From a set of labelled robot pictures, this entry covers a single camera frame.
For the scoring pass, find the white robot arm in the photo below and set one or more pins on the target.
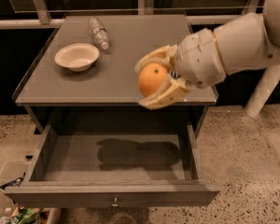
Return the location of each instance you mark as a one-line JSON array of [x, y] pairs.
[[251, 42]]

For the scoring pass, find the green snack package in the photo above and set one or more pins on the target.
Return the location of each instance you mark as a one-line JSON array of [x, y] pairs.
[[27, 216]]

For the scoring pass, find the orange fruit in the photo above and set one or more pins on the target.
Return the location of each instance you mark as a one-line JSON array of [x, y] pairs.
[[151, 77]]

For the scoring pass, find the dark blue snack packet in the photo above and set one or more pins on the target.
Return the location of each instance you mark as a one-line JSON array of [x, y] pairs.
[[174, 74]]

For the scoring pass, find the metal railing frame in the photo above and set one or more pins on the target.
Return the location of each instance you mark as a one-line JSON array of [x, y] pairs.
[[32, 14]]

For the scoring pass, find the open grey top drawer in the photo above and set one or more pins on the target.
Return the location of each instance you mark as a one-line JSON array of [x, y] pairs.
[[140, 169]]

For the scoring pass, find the white diagonal support pole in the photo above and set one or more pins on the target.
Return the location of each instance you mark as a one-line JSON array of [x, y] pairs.
[[263, 91]]

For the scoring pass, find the small metal drawer knob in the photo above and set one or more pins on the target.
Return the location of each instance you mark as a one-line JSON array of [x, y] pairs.
[[115, 202]]

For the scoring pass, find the clear plastic water bottle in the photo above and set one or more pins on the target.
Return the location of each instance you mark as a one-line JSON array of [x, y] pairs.
[[99, 33]]

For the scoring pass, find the blue packet in bin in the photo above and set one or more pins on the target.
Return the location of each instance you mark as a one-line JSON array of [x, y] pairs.
[[13, 183]]

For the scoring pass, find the clear plastic storage bin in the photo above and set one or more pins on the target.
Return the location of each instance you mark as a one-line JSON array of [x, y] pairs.
[[27, 193]]

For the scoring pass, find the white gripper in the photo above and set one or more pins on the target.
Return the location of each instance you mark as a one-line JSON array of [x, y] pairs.
[[198, 60]]

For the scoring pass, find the grey cabinet with top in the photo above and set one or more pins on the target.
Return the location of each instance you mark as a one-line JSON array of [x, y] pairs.
[[112, 81]]

